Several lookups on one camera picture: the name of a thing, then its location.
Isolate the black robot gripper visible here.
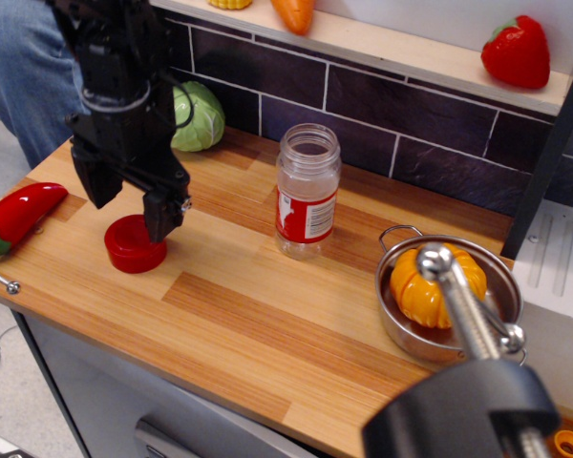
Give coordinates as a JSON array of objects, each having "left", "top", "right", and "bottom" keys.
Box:
[{"left": 67, "top": 83, "right": 191, "bottom": 243}]

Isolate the red plastic cap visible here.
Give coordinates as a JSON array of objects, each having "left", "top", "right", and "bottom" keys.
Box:
[{"left": 104, "top": 215, "right": 167, "bottom": 274}]

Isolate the green toy cabbage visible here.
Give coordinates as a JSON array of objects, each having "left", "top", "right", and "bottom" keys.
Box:
[{"left": 171, "top": 81, "right": 226, "bottom": 152}]

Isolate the red toy chili pepper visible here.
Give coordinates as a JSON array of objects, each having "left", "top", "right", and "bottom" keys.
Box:
[{"left": 0, "top": 182, "right": 68, "bottom": 256}]

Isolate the person leg in jeans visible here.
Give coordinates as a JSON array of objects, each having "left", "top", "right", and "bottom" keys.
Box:
[{"left": 0, "top": 1, "right": 86, "bottom": 168}]

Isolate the clear plastic spice jar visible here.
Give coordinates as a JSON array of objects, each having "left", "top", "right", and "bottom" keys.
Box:
[{"left": 275, "top": 123, "right": 342, "bottom": 260}]

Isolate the yellow toy corn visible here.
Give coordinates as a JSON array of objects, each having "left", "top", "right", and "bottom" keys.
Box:
[{"left": 208, "top": 0, "right": 252, "bottom": 10}]

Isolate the orange toy carrot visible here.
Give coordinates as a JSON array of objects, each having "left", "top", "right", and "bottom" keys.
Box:
[{"left": 271, "top": 0, "right": 316, "bottom": 35}]

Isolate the wooden shelf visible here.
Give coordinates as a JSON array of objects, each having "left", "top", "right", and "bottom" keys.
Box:
[{"left": 152, "top": 1, "right": 573, "bottom": 115}]

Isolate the orange toy pumpkin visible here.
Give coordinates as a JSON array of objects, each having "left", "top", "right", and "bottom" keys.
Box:
[{"left": 390, "top": 243, "right": 487, "bottom": 329}]

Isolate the steel pot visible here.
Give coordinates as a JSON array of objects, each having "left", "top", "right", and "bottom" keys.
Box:
[{"left": 375, "top": 225, "right": 523, "bottom": 364}]

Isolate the red toy strawberry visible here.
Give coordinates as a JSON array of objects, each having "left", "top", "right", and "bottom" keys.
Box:
[{"left": 480, "top": 15, "right": 550, "bottom": 90}]

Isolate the black metal clamp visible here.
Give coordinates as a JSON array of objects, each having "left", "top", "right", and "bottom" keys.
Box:
[{"left": 362, "top": 243, "right": 561, "bottom": 457}]

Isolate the white toy sink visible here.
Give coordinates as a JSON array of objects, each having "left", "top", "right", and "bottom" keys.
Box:
[{"left": 513, "top": 200, "right": 573, "bottom": 318}]

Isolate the grey cabinet drawer handle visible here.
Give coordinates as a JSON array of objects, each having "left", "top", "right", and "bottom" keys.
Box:
[{"left": 134, "top": 420, "right": 195, "bottom": 458}]

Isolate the black shelf post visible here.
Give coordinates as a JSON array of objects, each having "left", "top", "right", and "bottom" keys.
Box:
[{"left": 500, "top": 79, "right": 573, "bottom": 260}]

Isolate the orange plastic ring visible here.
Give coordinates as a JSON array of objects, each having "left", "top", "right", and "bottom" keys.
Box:
[{"left": 552, "top": 428, "right": 573, "bottom": 458}]

